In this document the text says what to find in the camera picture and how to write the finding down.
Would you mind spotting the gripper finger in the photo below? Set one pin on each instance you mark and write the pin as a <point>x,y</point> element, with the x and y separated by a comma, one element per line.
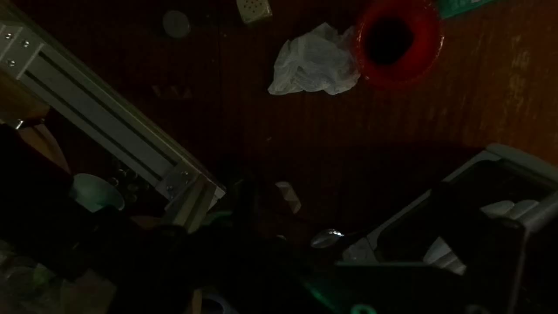
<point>481,241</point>

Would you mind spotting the salt shaker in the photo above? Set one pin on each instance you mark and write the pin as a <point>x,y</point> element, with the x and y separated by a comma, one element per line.
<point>252,11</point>

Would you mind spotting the red bowl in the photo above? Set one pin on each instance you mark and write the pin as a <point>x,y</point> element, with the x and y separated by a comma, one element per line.
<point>395,42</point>

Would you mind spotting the green flat package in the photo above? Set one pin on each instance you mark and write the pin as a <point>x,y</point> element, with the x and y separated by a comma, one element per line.
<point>456,7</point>

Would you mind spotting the crumpled white tissue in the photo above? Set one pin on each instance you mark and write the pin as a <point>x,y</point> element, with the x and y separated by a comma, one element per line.
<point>315,61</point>

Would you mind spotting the round grey disc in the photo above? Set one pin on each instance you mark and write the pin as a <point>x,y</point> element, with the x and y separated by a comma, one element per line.
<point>176,23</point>

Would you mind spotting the aluminium extrusion rail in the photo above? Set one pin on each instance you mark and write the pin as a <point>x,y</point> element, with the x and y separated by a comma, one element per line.
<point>71,89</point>

